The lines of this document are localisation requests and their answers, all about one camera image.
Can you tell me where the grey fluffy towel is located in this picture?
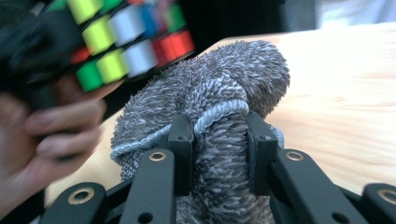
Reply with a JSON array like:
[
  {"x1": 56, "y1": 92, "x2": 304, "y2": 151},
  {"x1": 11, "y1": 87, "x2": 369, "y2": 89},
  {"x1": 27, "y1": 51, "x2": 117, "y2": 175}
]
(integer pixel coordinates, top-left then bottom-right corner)
[{"x1": 110, "y1": 39, "x2": 291, "y2": 224}]

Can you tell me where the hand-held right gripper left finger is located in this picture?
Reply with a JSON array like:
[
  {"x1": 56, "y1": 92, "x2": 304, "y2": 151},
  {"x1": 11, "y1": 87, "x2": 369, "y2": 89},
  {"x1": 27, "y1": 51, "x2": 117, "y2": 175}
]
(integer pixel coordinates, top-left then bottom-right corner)
[{"x1": 167, "y1": 111, "x2": 195, "y2": 197}]

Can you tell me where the multicoloured puzzle cube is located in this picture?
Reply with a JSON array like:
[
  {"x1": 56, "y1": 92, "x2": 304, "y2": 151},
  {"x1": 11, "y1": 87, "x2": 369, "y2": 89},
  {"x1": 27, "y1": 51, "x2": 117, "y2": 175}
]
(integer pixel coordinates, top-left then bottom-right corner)
[{"x1": 46, "y1": 0, "x2": 196, "y2": 93}]

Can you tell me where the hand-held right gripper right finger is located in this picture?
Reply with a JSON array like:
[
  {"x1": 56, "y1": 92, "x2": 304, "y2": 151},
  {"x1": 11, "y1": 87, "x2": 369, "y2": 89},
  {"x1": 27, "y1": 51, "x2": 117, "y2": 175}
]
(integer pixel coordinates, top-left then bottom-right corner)
[{"x1": 245, "y1": 111, "x2": 279, "y2": 197}]

